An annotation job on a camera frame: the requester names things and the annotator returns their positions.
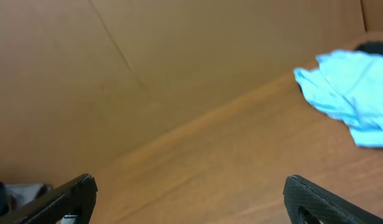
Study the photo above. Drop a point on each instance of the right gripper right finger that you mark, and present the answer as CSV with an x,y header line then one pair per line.
x,y
309,203

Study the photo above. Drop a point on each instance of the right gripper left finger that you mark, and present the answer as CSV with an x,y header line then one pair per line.
x,y
72,202

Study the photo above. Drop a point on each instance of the folded grey shorts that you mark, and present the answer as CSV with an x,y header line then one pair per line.
x,y
21,194

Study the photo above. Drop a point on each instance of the light blue shirt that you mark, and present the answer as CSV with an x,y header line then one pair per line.
x,y
348,86

